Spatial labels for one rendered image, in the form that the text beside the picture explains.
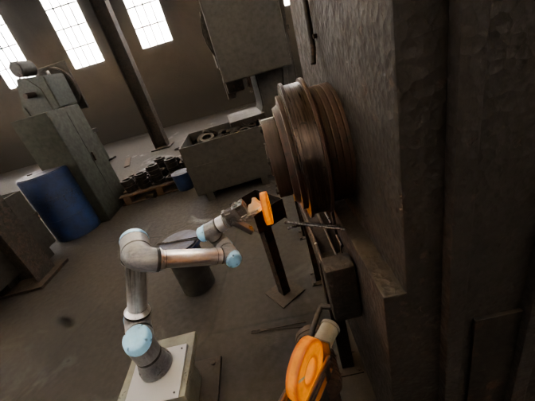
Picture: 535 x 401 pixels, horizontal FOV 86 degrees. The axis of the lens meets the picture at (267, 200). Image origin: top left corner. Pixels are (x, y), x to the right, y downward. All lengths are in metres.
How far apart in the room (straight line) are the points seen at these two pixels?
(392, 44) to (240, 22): 3.09
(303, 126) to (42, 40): 12.29
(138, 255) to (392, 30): 1.05
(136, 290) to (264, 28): 2.96
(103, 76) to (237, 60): 8.93
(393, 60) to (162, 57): 10.95
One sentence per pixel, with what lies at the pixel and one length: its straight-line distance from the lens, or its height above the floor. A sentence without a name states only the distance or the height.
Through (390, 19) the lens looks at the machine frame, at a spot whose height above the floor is 1.44.
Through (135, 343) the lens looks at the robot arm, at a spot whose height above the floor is 0.54.
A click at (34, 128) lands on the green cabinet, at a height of 1.37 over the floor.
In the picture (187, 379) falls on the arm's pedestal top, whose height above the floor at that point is 0.30.
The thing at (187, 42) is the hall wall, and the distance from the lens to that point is 11.17.
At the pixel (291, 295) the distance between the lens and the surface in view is 2.02.
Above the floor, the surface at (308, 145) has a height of 1.20.
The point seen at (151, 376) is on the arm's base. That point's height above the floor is 0.35.
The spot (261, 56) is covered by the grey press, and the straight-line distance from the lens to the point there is 3.58.
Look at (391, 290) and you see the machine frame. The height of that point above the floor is 0.87.
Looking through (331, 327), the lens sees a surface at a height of 0.69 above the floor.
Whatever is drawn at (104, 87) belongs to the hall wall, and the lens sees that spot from 12.13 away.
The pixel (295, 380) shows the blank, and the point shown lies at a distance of 0.80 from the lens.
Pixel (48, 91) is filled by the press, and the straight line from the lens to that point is 8.57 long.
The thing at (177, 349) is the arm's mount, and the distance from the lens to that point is 1.62.
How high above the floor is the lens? 1.44
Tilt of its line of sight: 26 degrees down
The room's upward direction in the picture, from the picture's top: 16 degrees counter-clockwise
